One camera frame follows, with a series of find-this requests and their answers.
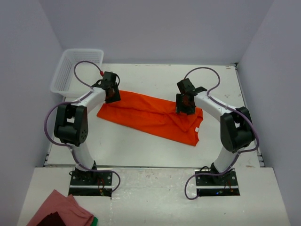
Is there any pink folded t shirt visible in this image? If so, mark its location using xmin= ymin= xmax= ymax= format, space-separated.
xmin=27 ymin=190 xmax=95 ymax=226

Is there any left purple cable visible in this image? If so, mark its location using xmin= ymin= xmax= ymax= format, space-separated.
xmin=44 ymin=60 xmax=121 ymax=195

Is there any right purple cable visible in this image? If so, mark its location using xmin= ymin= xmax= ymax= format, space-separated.
xmin=184 ymin=67 xmax=260 ymax=201

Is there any purple cable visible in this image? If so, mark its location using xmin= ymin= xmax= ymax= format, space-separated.
xmin=44 ymin=60 xmax=121 ymax=195
xmin=184 ymin=67 xmax=260 ymax=201

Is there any green folded t shirt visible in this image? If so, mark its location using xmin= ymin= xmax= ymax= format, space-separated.
xmin=91 ymin=217 xmax=98 ymax=226

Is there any dark maroon folded t shirt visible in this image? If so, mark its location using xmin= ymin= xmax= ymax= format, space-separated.
xmin=37 ymin=212 xmax=66 ymax=226

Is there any orange t shirt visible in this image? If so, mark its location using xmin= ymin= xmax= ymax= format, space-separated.
xmin=96 ymin=91 xmax=203 ymax=146

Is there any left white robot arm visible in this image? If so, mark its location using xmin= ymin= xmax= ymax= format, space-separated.
xmin=54 ymin=72 xmax=121 ymax=185

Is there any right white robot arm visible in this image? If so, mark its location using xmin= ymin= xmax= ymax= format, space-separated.
xmin=175 ymin=79 xmax=256 ymax=185

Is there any white plastic basket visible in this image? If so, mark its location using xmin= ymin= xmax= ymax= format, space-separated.
xmin=50 ymin=48 xmax=104 ymax=97

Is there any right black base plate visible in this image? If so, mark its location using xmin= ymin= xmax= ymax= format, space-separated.
xmin=195 ymin=169 xmax=240 ymax=197

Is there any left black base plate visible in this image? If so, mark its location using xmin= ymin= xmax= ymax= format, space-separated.
xmin=68 ymin=169 xmax=112 ymax=197

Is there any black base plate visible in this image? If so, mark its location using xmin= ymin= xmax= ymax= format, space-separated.
xmin=195 ymin=169 xmax=240 ymax=197
xmin=68 ymin=169 xmax=112 ymax=197

